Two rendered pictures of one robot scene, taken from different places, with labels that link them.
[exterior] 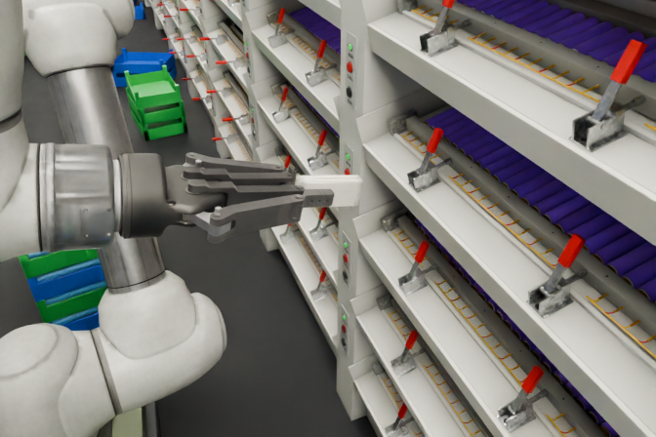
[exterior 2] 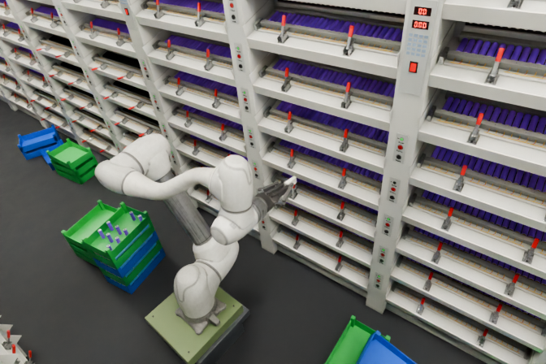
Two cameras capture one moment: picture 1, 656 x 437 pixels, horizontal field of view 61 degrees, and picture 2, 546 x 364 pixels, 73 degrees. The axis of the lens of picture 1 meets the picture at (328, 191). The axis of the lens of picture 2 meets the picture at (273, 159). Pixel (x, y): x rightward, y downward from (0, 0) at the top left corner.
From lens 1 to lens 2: 1.00 m
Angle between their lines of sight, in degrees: 24
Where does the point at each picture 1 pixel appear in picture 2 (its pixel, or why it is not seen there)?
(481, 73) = (307, 136)
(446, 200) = (301, 168)
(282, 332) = not seen: hidden behind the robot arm
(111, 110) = not seen: hidden behind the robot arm
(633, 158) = (353, 151)
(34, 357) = (197, 275)
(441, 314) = (307, 200)
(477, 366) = (325, 209)
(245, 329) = not seen: hidden behind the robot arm
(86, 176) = (260, 204)
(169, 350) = (227, 253)
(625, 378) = (365, 194)
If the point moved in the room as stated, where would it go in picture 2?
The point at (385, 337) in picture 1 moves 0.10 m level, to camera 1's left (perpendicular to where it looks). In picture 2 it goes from (283, 216) to (267, 224)
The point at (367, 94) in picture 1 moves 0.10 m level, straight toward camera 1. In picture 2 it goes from (260, 143) to (270, 154)
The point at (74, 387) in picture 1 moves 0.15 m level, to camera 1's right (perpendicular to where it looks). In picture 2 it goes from (210, 278) to (240, 262)
